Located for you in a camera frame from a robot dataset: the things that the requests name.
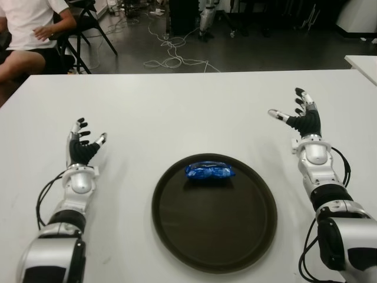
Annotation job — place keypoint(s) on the silver humanoid robot leg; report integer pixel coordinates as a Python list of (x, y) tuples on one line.
[(206, 17)]

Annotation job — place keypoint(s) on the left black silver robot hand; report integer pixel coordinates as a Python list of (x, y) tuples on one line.
[(79, 150)]

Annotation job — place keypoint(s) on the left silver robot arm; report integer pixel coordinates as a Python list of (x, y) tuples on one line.
[(53, 256)]

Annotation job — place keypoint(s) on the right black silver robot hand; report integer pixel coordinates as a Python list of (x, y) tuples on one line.
[(306, 122)]

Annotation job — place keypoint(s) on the white cabinet with black base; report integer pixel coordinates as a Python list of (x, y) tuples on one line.
[(359, 14)]

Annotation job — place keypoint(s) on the black folding chair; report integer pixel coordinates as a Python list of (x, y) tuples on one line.
[(85, 20)]

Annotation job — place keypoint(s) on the blue Oreo cookie packet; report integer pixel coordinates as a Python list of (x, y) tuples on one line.
[(209, 172)]

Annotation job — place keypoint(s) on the white side table corner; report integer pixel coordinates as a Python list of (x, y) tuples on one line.
[(365, 66)]

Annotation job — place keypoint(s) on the round dark brown tray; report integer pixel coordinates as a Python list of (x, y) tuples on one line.
[(215, 221)]

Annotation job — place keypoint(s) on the seated person in white shirt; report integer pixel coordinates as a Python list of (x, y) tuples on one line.
[(26, 23)]

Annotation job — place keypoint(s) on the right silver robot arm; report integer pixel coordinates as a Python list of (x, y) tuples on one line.
[(338, 224)]

